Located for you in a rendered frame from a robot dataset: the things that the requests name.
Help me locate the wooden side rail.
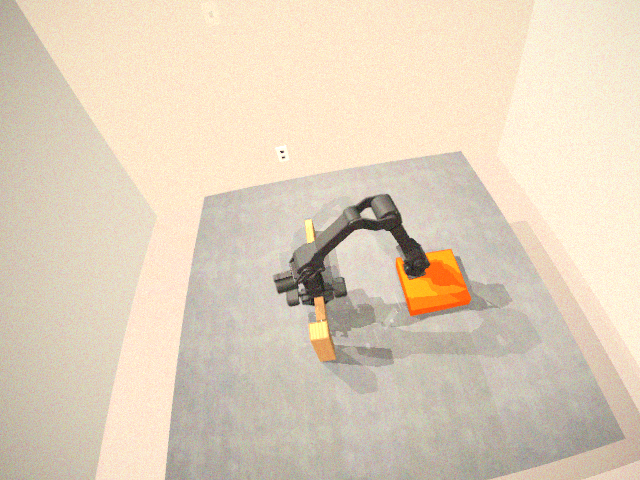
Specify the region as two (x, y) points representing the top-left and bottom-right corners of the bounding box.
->
(305, 219), (328, 323)

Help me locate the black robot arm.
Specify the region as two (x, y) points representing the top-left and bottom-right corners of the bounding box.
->
(272, 194), (431, 294)

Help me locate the wooden post with slot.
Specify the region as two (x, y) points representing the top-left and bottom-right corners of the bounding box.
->
(308, 321), (336, 362)

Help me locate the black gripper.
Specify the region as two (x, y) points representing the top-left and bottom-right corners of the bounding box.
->
(286, 277), (347, 307)

